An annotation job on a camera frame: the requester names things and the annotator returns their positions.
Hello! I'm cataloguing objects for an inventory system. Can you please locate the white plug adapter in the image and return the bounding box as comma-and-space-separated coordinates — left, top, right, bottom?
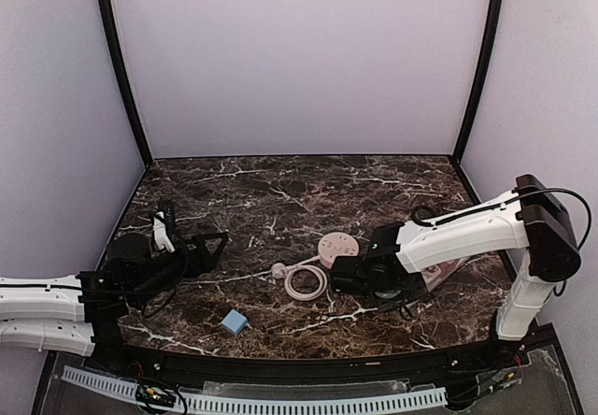
421, 264, 452, 293

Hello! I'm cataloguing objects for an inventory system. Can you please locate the white multicolour power strip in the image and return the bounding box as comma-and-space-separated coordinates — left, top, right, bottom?
407, 257, 468, 306

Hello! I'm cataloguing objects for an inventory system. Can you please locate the pink coiled cable with plug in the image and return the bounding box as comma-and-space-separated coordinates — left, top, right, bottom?
270, 254, 328, 302

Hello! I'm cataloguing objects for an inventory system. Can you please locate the right black frame post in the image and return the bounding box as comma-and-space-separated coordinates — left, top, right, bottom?
452, 0, 503, 164

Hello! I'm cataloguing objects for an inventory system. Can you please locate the black front rail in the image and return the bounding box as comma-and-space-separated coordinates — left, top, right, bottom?
98, 340, 520, 387

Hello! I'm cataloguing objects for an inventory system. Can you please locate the black frame post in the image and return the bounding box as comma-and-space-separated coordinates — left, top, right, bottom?
97, 0, 153, 168
452, 0, 503, 164

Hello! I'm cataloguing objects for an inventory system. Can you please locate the pink round power socket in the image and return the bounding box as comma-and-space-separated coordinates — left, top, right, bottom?
318, 232, 359, 264

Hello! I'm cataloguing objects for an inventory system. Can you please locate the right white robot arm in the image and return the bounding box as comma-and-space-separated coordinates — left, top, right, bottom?
330, 174, 587, 341

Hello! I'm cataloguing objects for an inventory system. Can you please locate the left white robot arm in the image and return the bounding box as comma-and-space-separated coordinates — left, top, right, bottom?
1, 228, 228, 357

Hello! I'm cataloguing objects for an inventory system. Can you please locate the white slotted cable duct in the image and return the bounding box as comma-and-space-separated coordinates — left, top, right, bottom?
62, 365, 448, 414

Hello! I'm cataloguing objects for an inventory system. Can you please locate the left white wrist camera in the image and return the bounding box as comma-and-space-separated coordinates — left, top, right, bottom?
151, 200, 176, 253

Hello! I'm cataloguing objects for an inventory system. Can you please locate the left black frame post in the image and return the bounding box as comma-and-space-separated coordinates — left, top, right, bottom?
97, 0, 153, 168

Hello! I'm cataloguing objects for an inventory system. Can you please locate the blue plug adapter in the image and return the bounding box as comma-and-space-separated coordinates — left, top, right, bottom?
221, 309, 249, 335

